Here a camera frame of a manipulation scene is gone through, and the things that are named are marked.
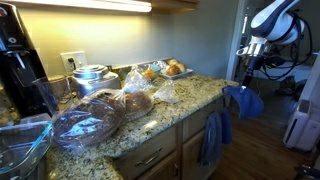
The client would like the white wall outlet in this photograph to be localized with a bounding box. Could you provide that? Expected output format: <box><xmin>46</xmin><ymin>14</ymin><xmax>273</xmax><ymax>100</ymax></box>
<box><xmin>60</xmin><ymin>51</ymin><xmax>87</xmax><ymax>75</ymax></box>

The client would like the bagged round bread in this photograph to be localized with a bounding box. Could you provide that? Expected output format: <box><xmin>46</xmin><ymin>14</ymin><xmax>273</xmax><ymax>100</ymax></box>
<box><xmin>123</xmin><ymin>66</ymin><xmax>154</xmax><ymax>121</ymax></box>

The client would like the white plate of bread rolls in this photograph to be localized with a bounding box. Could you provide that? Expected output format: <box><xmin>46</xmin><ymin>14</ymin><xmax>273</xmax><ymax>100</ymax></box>
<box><xmin>160</xmin><ymin>58</ymin><xmax>193</xmax><ymax>79</ymax></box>

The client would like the clear glass baking dish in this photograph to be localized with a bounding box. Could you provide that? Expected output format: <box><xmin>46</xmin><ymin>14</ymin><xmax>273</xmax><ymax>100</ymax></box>
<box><xmin>0</xmin><ymin>116</ymin><xmax>53</xmax><ymax>180</ymax></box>

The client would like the dark grey hanging towel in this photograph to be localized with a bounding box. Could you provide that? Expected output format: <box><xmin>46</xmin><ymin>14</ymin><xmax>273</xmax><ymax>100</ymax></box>
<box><xmin>200</xmin><ymin>112</ymin><xmax>222</xmax><ymax>166</ymax></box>

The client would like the lower cabinet door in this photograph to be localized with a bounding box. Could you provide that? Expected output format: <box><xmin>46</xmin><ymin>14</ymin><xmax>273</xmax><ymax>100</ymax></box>
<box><xmin>181</xmin><ymin>132</ymin><xmax>217</xmax><ymax>180</ymax></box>

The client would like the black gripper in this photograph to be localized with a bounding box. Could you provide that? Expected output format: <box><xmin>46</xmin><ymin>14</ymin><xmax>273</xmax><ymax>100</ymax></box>
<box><xmin>241</xmin><ymin>56</ymin><xmax>264</xmax><ymax>87</ymax></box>

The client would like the white air purifier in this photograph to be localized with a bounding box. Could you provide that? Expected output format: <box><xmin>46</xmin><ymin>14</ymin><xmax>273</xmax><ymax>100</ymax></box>
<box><xmin>283</xmin><ymin>53</ymin><xmax>320</xmax><ymax>151</ymax></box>

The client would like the black coffee machine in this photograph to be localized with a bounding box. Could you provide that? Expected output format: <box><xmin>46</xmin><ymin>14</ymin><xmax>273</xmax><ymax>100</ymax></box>
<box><xmin>0</xmin><ymin>2</ymin><xmax>49</xmax><ymax>117</ymax></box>

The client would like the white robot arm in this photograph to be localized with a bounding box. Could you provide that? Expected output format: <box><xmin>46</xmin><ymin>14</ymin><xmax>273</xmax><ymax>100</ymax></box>
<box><xmin>236</xmin><ymin>0</ymin><xmax>305</xmax><ymax>87</ymax></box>

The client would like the upper wooden cabinet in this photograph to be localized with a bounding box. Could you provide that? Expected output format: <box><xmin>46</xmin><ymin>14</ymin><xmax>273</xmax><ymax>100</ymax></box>
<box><xmin>149</xmin><ymin>0</ymin><xmax>200</xmax><ymax>14</ymax></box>

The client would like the glass bowl with oranges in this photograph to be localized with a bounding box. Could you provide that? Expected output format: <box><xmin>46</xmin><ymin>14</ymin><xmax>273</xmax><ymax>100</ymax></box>
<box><xmin>140</xmin><ymin>64</ymin><xmax>162</xmax><ymax>81</ymax></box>

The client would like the under-cabinet light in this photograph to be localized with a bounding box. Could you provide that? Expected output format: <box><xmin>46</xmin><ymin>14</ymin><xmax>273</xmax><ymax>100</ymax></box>
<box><xmin>5</xmin><ymin>0</ymin><xmax>152</xmax><ymax>13</ymax></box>

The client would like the blue towel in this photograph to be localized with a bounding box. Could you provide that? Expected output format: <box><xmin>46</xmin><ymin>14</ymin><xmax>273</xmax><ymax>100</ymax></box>
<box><xmin>221</xmin><ymin>108</ymin><xmax>232</xmax><ymax>144</ymax></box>
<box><xmin>222</xmin><ymin>85</ymin><xmax>264</xmax><ymax>119</ymax></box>

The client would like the bagged brown bread loaf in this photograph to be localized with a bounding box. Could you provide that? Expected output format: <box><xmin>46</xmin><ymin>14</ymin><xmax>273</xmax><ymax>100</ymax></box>
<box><xmin>54</xmin><ymin>89</ymin><xmax>126</xmax><ymax>149</ymax></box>

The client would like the clear plastic bag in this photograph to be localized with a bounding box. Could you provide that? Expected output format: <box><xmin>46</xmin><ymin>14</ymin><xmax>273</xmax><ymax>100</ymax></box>
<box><xmin>153</xmin><ymin>80</ymin><xmax>179</xmax><ymax>104</ymax></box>

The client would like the right wooden drawer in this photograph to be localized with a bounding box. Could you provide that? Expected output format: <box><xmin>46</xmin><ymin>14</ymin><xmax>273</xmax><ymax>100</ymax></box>
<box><xmin>182</xmin><ymin>98</ymin><xmax>223</xmax><ymax>142</ymax></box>

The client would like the wooden drawer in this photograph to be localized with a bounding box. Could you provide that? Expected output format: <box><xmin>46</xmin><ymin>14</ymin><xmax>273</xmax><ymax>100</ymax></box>
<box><xmin>114</xmin><ymin>126</ymin><xmax>176</xmax><ymax>180</ymax></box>
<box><xmin>182</xmin><ymin>98</ymin><xmax>223</xmax><ymax>142</ymax></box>

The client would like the steel rice cooker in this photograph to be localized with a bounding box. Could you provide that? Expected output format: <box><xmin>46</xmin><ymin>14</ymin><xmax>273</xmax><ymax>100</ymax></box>
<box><xmin>72</xmin><ymin>65</ymin><xmax>121</xmax><ymax>98</ymax></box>

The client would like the left wooden drawer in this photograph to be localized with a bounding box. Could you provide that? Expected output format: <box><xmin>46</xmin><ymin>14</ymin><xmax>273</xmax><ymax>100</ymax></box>
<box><xmin>114</xmin><ymin>126</ymin><xmax>176</xmax><ymax>180</ymax></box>

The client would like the blue hanging towel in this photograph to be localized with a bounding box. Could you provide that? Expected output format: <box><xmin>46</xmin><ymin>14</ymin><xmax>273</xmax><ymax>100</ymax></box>
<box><xmin>221</xmin><ymin>108</ymin><xmax>232</xmax><ymax>144</ymax></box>

